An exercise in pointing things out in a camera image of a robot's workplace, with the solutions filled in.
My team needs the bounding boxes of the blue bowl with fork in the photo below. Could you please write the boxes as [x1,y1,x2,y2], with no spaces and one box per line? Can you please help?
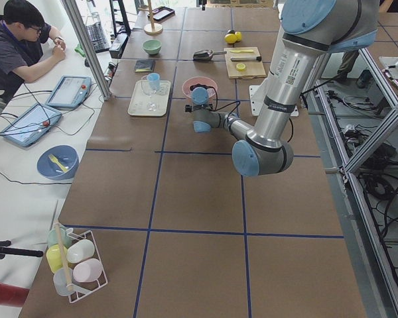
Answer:
[36,145,79,181]

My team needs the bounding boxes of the black keyboard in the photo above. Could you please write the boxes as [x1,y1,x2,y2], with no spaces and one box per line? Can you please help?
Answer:
[86,22,110,53]

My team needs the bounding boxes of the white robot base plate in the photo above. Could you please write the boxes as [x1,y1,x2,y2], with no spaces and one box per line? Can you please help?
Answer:
[248,84,300,117]

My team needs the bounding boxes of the white wire cup rack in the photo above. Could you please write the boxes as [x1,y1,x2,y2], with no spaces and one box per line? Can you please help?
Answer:
[51,222,109,304]

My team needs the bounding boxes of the stainless steel ice scoop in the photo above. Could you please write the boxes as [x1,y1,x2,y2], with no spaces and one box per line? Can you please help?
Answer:
[192,50,227,62]

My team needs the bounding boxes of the lemon half slice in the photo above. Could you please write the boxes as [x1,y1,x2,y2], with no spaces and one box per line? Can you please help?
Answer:
[235,63,246,72]

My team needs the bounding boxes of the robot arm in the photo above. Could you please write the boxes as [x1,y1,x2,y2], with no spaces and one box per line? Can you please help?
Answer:
[185,1,379,176]

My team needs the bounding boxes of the green ceramic bowl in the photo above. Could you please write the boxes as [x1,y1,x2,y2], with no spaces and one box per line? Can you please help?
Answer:
[143,39,162,56]

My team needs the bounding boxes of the green cup in rack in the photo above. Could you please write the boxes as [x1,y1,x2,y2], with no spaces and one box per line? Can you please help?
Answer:
[47,225,73,248]

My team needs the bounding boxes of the clear cup in rack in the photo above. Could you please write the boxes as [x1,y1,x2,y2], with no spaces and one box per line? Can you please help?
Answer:
[53,268,74,296]

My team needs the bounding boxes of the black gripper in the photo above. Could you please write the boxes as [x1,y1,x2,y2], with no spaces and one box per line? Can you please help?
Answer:
[189,83,217,97]

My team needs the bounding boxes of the yellow plastic knife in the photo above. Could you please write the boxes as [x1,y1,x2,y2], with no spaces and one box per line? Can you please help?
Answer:
[229,49,254,54]

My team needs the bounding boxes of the grey folded cloth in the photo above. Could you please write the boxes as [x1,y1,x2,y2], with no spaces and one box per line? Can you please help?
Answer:
[134,60,155,73]

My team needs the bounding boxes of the white cup in rack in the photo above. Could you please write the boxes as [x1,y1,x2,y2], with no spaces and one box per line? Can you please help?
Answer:
[66,239,96,264]

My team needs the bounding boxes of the wooden cutting board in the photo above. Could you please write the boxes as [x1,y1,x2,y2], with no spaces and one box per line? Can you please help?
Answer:
[224,46,267,80]

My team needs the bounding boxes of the yellow cup in rack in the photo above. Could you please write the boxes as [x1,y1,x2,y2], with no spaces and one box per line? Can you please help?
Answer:
[46,244,63,274]

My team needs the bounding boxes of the stainless steel muddler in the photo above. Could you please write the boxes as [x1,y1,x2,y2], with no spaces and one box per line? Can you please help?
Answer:
[230,56,262,62]

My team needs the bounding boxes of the seated person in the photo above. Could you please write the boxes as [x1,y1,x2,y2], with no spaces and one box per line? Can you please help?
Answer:
[0,1,66,103]

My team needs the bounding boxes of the light blue plastic cup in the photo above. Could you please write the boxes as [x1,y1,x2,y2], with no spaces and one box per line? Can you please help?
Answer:
[146,73,161,91]

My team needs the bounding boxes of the near teach pendant tablet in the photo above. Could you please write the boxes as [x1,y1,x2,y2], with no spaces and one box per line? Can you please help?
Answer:
[0,103,62,147]

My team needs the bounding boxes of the far teach pendant tablet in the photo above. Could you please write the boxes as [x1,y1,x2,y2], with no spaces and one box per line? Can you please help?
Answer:
[45,76,92,109]

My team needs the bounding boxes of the clear wine glass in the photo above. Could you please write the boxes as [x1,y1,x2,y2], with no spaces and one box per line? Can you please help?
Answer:
[141,75,157,111]

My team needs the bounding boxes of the cream bear serving tray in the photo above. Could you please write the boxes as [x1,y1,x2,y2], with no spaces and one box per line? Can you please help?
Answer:
[127,80,172,117]

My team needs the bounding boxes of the whole yellow lemon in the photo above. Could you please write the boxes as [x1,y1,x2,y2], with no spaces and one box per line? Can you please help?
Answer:
[224,33,238,44]

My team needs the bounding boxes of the teach pendant tablet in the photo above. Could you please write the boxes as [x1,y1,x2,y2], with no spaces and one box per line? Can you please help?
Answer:
[0,103,62,147]
[45,76,92,109]

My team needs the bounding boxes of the aluminium frame post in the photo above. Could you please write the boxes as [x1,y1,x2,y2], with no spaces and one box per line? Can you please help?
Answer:
[62,0,112,101]

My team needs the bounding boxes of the pink bowl of ice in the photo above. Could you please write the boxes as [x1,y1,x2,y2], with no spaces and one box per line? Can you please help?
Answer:
[182,76,218,102]

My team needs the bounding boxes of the pink cup in rack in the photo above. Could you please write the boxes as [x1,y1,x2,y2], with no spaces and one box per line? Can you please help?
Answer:
[73,258,103,283]

